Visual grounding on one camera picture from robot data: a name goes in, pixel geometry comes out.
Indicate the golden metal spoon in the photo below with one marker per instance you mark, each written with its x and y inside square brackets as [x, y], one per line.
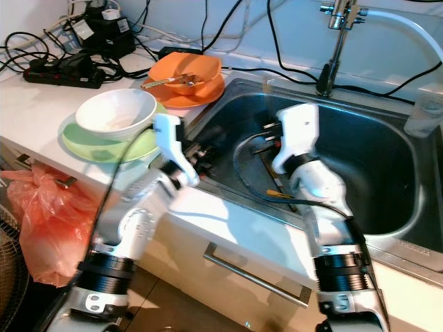
[265, 88]

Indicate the dark utensil with yellow tip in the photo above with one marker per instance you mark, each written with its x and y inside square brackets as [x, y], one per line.
[277, 194]

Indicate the light green plate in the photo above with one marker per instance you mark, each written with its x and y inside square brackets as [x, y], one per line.
[104, 151]

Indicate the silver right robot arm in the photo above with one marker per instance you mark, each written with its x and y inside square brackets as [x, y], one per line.
[318, 190]

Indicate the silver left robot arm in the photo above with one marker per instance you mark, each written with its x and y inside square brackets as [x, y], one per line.
[138, 221]

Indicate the orange plate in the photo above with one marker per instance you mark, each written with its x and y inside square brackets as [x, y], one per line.
[187, 102]

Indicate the orange bowl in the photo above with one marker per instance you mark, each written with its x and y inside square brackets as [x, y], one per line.
[194, 66]

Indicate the metal faucet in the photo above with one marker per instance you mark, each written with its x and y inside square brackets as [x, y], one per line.
[336, 59]

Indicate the small flat black adapter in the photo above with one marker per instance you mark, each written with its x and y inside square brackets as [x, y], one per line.
[180, 52]

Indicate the stainless steel sink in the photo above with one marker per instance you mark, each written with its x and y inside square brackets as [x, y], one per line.
[381, 166]

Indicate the black power adapter white label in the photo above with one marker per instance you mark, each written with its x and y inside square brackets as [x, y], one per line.
[111, 38]

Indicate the clear drinking glass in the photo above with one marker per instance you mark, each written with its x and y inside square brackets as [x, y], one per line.
[422, 117]

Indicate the red plastic bag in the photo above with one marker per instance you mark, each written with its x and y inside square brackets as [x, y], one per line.
[55, 228]

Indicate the black power strip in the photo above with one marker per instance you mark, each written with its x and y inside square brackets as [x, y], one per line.
[55, 75]

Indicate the wide white drawer front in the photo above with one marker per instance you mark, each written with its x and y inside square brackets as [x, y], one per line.
[270, 315]

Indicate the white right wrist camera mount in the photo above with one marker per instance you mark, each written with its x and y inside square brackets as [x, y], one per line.
[297, 131]

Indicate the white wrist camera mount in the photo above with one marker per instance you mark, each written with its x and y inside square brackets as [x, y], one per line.
[169, 138]
[297, 131]

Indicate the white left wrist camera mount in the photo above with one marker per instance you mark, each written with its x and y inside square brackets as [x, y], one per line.
[169, 138]

